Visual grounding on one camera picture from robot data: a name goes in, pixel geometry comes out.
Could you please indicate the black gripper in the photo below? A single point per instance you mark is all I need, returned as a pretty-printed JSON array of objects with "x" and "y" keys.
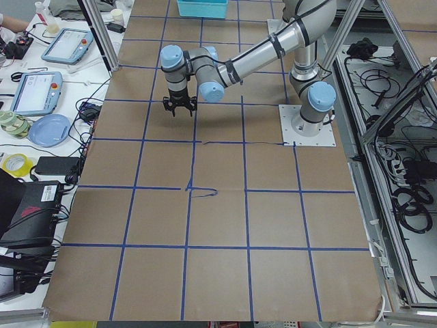
[{"x": 179, "y": 97}]

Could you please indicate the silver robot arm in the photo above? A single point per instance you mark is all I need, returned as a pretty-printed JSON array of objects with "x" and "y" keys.
[{"x": 303, "y": 22}]

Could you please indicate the light blue plastic bin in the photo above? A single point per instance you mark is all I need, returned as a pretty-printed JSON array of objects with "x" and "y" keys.
[{"x": 203, "y": 8}]

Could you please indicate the upper blue teach pendant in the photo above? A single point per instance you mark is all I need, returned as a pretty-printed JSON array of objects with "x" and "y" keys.
[{"x": 69, "y": 46}]

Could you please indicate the blue teach pendant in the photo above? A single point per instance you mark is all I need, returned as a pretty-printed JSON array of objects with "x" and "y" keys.
[
  {"x": 69, "y": 46},
  {"x": 37, "y": 93}
]

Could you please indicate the light blue plate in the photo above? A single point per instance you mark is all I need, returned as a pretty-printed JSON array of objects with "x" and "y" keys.
[{"x": 49, "y": 130}]

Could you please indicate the lower blue teach pendant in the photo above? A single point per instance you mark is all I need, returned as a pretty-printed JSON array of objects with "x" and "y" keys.
[{"x": 37, "y": 93}]

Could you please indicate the yellow tape roll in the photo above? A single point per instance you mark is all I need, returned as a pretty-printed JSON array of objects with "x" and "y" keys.
[{"x": 18, "y": 165}]

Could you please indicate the black electronics box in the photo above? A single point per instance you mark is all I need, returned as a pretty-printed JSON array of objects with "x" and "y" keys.
[{"x": 28, "y": 212}]

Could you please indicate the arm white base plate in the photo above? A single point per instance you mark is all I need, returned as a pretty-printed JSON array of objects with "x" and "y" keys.
[{"x": 298, "y": 132}]

